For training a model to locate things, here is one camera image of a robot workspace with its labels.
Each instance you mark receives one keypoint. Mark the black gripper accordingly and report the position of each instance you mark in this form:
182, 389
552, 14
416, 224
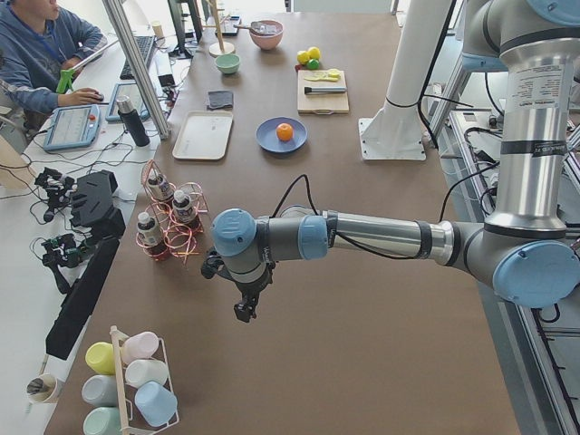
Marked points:
252, 288

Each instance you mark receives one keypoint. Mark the blue round plate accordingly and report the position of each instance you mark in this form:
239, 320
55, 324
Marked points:
266, 136

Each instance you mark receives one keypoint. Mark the orange fruit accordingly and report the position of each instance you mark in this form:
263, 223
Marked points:
284, 131

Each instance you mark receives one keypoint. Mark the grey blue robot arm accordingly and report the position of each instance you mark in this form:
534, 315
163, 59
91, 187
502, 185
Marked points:
520, 249

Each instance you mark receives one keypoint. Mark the pink cup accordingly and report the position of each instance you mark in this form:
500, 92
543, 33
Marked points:
140, 346

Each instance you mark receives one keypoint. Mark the tea bottle middle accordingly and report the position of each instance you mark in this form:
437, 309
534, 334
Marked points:
183, 209

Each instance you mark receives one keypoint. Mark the tea bottle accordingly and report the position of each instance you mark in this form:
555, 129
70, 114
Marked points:
183, 209
151, 238
160, 189

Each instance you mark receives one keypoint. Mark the tea bottle front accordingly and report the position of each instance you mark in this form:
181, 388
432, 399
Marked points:
151, 238

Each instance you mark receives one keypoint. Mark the white cup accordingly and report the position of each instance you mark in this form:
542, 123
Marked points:
142, 371

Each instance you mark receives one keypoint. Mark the wooden cup rack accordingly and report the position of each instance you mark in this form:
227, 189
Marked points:
132, 421

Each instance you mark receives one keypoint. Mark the blue cup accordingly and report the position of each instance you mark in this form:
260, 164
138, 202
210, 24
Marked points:
156, 404

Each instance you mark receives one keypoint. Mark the tea bottle back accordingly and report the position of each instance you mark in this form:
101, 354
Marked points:
160, 189

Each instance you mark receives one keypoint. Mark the yellow cup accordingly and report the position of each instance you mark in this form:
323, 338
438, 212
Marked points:
100, 358

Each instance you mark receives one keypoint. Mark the grey cup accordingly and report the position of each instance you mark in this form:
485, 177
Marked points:
100, 391

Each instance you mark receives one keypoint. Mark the cream rabbit tray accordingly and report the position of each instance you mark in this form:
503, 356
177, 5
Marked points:
203, 135

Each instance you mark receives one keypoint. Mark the black plastic equipment housing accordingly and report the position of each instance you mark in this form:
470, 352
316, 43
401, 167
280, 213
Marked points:
80, 269

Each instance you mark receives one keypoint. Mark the mint green cup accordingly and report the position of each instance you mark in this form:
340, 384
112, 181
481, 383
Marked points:
102, 421

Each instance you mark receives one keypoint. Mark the grey folded cloth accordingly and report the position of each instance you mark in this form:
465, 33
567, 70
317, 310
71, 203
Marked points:
220, 100

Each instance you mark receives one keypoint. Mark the black thermos bottle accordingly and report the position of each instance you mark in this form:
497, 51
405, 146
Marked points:
132, 121

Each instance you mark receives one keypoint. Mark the wooden cutting board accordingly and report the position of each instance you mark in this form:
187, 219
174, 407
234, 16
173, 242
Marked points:
321, 104

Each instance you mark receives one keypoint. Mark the steel muddler black tip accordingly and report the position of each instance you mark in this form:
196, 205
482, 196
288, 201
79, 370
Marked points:
327, 90

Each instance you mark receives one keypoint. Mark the lemon slice lower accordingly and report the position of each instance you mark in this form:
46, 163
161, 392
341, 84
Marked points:
316, 76

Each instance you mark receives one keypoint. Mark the lemon slice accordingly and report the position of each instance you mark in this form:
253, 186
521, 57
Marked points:
316, 76
334, 73

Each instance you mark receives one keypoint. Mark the green bowl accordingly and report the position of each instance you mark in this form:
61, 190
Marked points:
227, 63

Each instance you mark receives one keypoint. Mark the lemon slice upper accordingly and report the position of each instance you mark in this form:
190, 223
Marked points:
334, 73

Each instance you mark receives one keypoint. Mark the blue teach pendant left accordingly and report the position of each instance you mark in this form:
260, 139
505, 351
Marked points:
73, 127

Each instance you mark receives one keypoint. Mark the green lime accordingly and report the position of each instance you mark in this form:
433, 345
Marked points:
313, 64

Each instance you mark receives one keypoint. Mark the yellow lemon lower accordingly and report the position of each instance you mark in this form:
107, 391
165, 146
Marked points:
302, 57

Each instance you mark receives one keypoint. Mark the yellow lemon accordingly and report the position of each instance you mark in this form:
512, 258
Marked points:
302, 57
314, 52

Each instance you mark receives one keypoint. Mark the wooden stand round base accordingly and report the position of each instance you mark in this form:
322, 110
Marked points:
221, 47

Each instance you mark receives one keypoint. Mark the yellow lemon upper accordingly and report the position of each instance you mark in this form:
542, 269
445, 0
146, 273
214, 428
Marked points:
314, 52

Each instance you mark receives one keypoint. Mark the pink bowl with ice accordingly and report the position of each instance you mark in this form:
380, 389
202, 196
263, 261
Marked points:
268, 42

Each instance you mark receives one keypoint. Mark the black keyboard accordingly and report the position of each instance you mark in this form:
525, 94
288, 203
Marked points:
146, 46

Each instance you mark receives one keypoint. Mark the green plastic tool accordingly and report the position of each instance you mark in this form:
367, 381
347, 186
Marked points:
66, 81

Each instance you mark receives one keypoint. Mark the brown paper cup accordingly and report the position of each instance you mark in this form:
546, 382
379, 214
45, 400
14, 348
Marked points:
157, 29

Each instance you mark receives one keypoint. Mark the copper wire bottle rack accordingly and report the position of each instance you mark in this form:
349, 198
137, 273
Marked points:
180, 239

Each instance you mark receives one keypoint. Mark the aluminium frame post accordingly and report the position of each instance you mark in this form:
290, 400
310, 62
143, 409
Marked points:
122, 28

